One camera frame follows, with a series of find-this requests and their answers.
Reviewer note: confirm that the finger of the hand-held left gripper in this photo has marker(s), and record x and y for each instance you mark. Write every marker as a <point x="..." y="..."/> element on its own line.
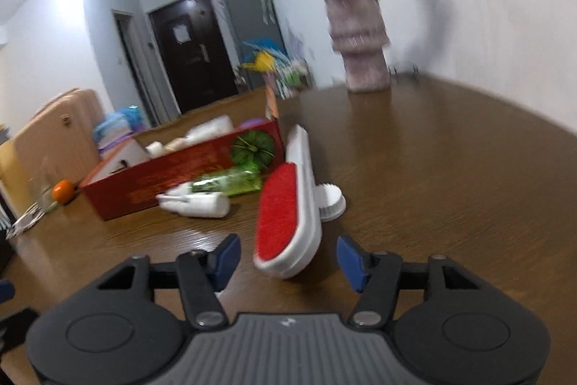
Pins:
<point x="5" y="291"/>

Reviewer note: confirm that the textured pink ceramic vase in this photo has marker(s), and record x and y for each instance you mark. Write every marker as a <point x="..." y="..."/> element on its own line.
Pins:
<point x="358" y="42"/>

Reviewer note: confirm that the red and white lint brush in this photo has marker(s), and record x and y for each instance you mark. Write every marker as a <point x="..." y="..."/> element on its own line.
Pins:
<point x="284" y="213"/>

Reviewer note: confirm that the blue tissue pack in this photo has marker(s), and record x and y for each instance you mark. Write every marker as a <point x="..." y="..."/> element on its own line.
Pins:
<point x="119" y="123"/>

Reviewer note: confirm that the clear glass cup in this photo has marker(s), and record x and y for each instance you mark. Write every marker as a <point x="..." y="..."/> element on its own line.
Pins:
<point x="45" y="191"/>

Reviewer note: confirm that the red cardboard box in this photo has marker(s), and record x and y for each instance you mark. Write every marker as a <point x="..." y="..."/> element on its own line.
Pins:
<point x="180" y="177"/>

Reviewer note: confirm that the yellow thermos jug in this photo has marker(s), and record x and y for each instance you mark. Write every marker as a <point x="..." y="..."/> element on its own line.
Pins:
<point x="5" y="168"/>

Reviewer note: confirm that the pink ribbed suitcase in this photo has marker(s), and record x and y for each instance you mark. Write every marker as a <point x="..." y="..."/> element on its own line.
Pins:
<point x="58" y="141"/>

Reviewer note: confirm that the grey refrigerator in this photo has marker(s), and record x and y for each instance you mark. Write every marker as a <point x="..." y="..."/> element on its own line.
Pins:
<point x="252" y="10"/>

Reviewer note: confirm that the green transparent bottle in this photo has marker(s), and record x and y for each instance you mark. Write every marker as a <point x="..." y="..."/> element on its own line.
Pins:
<point x="230" y="182"/>

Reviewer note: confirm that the white tape roll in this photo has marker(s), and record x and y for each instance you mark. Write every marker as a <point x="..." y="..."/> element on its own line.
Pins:
<point x="154" y="149"/>

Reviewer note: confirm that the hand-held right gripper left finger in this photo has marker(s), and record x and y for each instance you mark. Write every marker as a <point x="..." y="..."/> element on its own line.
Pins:
<point x="227" y="261"/>

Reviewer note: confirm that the small cart with bottles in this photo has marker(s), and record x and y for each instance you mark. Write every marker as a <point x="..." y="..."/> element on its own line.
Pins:
<point x="293" y="78"/>

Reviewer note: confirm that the large white bottle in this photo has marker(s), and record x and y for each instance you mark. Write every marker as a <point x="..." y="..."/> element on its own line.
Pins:
<point x="209" y="129"/>

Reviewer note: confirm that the white and purple box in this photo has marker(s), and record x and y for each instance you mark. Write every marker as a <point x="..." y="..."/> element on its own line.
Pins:
<point x="115" y="141"/>

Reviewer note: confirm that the white ribbed lid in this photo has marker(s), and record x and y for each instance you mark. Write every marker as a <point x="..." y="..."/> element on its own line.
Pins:
<point x="332" y="202"/>

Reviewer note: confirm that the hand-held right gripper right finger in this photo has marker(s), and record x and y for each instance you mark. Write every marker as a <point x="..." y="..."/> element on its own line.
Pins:
<point x="351" y="265"/>

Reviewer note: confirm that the yellow watering can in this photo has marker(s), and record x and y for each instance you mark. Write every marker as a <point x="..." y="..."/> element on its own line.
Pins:
<point x="261" y="64"/>

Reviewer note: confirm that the orange fruit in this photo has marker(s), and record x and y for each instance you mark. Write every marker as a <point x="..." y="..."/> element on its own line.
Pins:
<point x="63" y="192"/>

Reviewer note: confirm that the dark entrance door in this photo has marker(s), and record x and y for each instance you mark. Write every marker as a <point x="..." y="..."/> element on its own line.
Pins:
<point x="194" y="51"/>

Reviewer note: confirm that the small white spray bottle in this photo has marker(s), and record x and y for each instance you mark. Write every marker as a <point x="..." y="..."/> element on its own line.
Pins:
<point x="198" y="204"/>

